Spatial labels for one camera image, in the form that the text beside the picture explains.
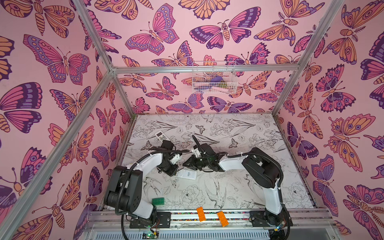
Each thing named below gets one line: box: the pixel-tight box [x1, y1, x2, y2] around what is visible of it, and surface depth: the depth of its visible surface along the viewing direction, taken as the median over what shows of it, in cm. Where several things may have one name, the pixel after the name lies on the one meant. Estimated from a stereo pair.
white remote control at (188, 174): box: [176, 169, 197, 181], surface depth 89 cm
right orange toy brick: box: [217, 211, 229, 228], surface depth 74 cm
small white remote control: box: [155, 130, 170, 144], surface depth 108 cm
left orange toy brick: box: [196, 206, 207, 222], surface depth 77 cm
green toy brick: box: [152, 197, 165, 206], surface depth 81 cm
